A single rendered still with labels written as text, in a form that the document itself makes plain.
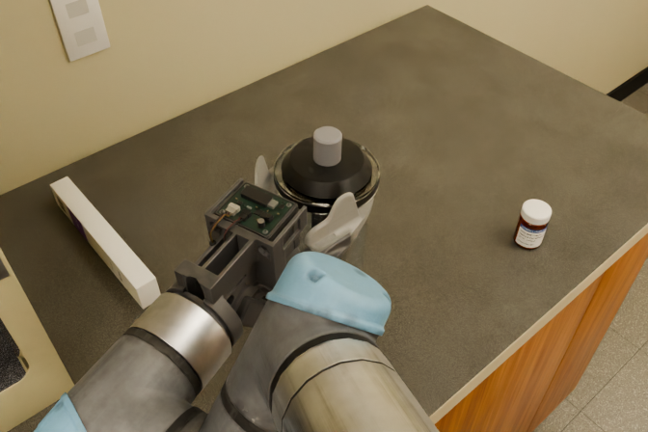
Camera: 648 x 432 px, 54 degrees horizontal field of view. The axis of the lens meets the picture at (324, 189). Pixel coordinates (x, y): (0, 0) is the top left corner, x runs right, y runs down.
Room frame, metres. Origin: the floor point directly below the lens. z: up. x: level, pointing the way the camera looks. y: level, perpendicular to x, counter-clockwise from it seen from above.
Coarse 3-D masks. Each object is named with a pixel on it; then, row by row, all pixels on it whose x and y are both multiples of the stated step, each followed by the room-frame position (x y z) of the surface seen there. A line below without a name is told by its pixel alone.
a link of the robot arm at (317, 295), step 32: (320, 256) 0.27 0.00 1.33; (288, 288) 0.24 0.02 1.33; (320, 288) 0.23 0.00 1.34; (352, 288) 0.23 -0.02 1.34; (256, 320) 0.24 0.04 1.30; (288, 320) 0.22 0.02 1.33; (320, 320) 0.22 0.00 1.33; (352, 320) 0.22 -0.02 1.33; (384, 320) 0.23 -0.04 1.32; (256, 352) 0.21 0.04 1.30; (288, 352) 0.19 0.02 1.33; (320, 352) 0.19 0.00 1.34; (352, 352) 0.19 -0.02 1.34; (224, 384) 0.21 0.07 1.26; (256, 384) 0.20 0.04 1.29; (288, 384) 0.17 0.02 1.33; (320, 384) 0.16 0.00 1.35; (352, 384) 0.16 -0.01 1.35; (384, 384) 0.16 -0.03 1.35; (256, 416) 0.18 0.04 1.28; (288, 416) 0.16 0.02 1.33; (320, 416) 0.15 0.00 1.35; (352, 416) 0.14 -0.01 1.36; (384, 416) 0.14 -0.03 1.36; (416, 416) 0.14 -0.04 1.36
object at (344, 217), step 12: (348, 192) 0.41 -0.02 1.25; (336, 204) 0.40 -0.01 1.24; (348, 204) 0.41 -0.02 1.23; (336, 216) 0.40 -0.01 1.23; (348, 216) 0.41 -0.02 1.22; (360, 216) 0.42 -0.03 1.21; (312, 228) 0.39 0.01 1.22; (324, 228) 0.39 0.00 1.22; (336, 228) 0.40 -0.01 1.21; (348, 228) 0.41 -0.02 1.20; (360, 228) 0.41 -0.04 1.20; (312, 240) 0.38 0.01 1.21; (324, 240) 0.39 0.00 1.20; (336, 240) 0.39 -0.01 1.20
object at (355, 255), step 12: (372, 156) 0.50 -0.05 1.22; (276, 168) 0.47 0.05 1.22; (372, 168) 0.48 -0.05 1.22; (276, 180) 0.46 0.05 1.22; (372, 180) 0.46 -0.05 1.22; (288, 192) 0.44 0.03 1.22; (360, 192) 0.44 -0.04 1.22; (312, 204) 0.42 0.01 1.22; (324, 204) 0.42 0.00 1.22; (312, 216) 0.43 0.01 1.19; (324, 216) 0.43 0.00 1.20; (300, 240) 0.44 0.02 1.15; (360, 240) 0.45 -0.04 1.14; (300, 252) 0.44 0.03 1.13; (348, 252) 0.44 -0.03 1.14; (360, 252) 0.45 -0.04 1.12; (360, 264) 0.45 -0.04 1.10
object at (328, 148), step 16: (320, 128) 0.48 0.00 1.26; (336, 128) 0.49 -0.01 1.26; (304, 144) 0.50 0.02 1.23; (320, 144) 0.46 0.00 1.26; (336, 144) 0.47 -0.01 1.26; (352, 144) 0.50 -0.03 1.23; (288, 160) 0.47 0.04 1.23; (304, 160) 0.47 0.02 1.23; (320, 160) 0.46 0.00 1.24; (336, 160) 0.47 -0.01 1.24; (352, 160) 0.47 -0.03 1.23; (368, 160) 0.48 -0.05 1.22; (288, 176) 0.46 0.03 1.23; (304, 176) 0.45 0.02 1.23; (320, 176) 0.45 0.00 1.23; (336, 176) 0.45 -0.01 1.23; (352, 176) 0.45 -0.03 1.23; (368, 176) 0.46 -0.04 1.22; (304, 192) 0.44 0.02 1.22; (320, 192) 0.43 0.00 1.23; (336, 192) 0.43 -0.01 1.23; (352, 192) 0.44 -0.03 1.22
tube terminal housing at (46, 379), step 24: (0, 288) 0.37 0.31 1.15; (0, 312) 0.37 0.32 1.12; (24, 312) 0.38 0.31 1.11; (24, 336) 0.37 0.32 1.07; (24, 360) 0.38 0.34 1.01; (48, 360) 0.38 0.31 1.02; (24, 384) 0.36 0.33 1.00; (48, 384) 0.37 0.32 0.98; (72, 384) 0.38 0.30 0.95; (0, 408) 0.34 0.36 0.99; (24, 408) 0.35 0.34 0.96
